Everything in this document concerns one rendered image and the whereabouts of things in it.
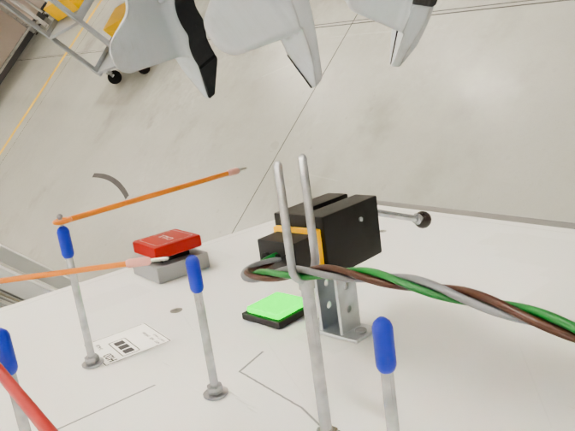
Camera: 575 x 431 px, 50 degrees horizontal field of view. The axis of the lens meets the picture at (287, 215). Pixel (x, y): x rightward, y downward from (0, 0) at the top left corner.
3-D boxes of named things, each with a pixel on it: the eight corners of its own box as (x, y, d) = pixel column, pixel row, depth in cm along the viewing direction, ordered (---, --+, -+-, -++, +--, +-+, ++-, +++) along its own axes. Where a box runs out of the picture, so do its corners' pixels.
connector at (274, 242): (343, 252, 40) (340, 222, 39) (295, 277, 36) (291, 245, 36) (307, 248, 42) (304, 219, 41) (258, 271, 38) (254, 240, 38)
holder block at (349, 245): (382, 252, 42) (376, 195, 41) (329, 280, 38) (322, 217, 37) (334, 245, 45) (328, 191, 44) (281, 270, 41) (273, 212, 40)
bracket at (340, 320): (378, 330, 42) (370, 260, 41) (357, 344, 40) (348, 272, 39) (326, 317, 45) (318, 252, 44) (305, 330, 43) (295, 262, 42)
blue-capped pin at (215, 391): (234, 392, 36) (210, 252, 34) (214, 404, 35) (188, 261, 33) (217, 385, 37) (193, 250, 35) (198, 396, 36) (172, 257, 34)
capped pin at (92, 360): (109, 358, 43) (75, 209, 41) (95, 369, 42) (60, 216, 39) (91, 357, 44) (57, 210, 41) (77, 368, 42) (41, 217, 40)
